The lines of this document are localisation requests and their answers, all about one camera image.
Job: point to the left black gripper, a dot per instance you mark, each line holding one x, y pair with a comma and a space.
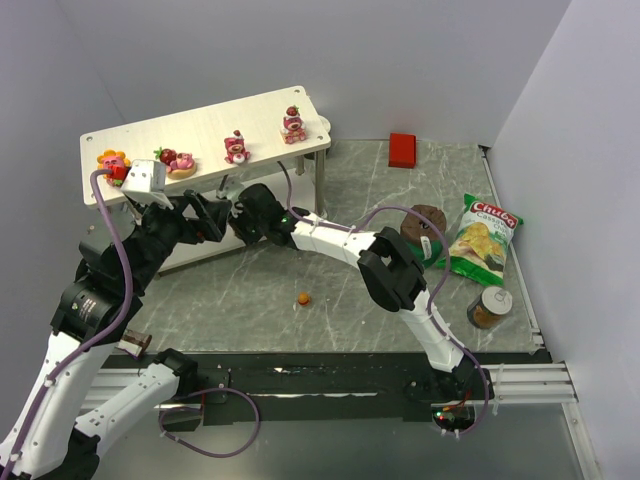
201, 216

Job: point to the pink bear donut toy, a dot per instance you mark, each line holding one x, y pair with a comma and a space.
179, 165

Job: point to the pink bear cupcake toy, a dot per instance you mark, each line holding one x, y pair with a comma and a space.
236, 152

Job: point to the pink bear strawberry cake toy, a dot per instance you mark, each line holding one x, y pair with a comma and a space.
293, 128

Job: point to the orange bear toy top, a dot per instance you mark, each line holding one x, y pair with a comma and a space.
303, 299

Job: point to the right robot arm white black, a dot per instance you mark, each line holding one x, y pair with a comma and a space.
391, 272

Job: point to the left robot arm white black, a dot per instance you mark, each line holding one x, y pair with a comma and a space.
51, 439

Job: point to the white two-tier shelf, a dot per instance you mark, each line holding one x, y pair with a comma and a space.
294, 172

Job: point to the white round object behind shelf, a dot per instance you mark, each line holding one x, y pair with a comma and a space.
325, 123

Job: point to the brown snack bar wrapper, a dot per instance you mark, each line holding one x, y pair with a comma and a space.
135, 343

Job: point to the red block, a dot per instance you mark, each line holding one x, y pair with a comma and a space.
402, 150

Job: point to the brown green wrapped roll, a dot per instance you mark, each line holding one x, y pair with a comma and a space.
422, 237

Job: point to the green cassava chips bag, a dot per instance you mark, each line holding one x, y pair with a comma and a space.
480, 248

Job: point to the brown jar with lid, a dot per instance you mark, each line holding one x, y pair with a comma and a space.
490, 307

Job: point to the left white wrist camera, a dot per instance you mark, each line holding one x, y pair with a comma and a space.
145, 183

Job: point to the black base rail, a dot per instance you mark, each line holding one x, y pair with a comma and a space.
330, 386

